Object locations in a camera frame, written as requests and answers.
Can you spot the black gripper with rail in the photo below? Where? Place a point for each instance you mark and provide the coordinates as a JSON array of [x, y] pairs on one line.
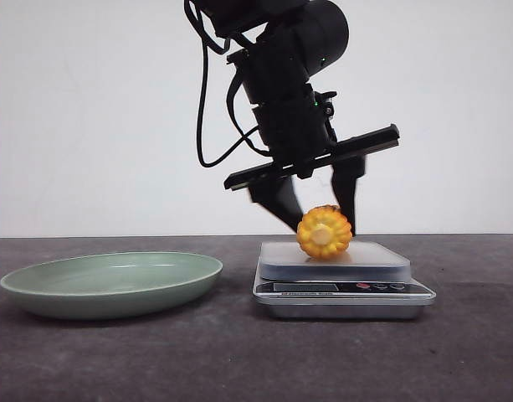
[[301, 139]]

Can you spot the yellow corn cob piece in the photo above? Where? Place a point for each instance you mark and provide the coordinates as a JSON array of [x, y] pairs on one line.
[[324, 232]]

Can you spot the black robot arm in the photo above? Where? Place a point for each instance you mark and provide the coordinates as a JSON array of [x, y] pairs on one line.
[[276, 46]]

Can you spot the silver digital kitchen scale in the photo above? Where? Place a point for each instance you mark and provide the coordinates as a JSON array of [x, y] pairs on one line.
[[366, 281]]

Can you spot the light green plate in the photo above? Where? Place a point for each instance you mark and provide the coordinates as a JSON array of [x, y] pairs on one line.
[[109, 286]]

